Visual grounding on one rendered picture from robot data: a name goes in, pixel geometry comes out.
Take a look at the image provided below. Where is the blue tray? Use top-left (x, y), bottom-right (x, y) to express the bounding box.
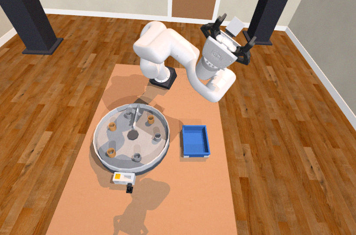
top-left (182, 125), bottom-right (211, 158)

